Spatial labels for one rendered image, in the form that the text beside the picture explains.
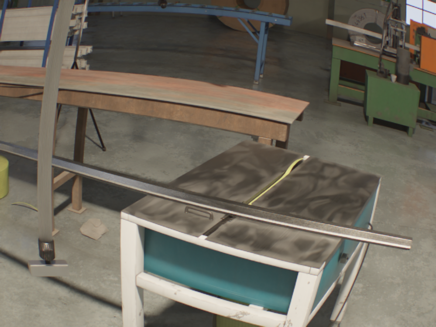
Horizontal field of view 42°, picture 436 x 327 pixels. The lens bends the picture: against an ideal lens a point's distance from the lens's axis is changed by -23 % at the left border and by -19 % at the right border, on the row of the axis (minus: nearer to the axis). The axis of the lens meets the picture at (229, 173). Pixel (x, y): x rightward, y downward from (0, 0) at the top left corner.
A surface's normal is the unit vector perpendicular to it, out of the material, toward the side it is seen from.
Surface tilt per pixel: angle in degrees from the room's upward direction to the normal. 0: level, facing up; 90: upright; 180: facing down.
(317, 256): 0
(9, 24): 90
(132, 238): 90
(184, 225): 0
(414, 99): 92
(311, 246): 0
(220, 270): 90
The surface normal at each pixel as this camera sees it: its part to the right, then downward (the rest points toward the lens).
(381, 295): 0.12, -0.94
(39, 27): -0.16, 0.30
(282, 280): -0.40, 0.25
